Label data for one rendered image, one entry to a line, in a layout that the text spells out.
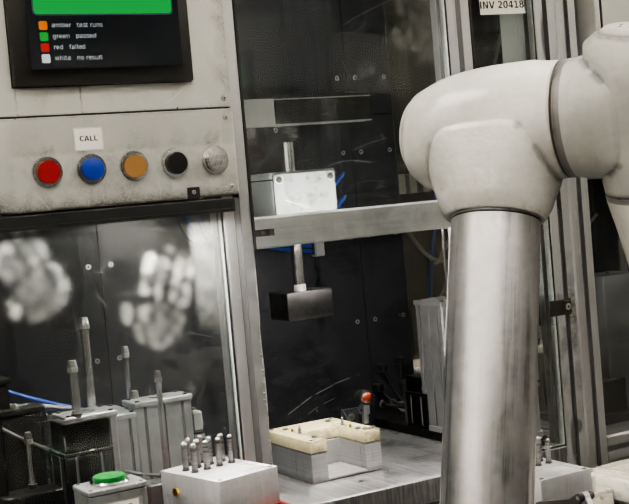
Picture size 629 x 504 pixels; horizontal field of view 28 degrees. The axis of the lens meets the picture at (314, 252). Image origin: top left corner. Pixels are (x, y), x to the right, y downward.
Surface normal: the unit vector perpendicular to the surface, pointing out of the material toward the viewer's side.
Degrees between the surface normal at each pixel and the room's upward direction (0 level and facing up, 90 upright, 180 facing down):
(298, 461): 90
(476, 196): 101
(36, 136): 90
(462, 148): 78
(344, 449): 90
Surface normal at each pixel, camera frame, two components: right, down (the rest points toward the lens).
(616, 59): -0.47, -0.07
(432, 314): -0.86, 0.10
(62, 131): 0.50, 0.00
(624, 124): -0.51, 0.29
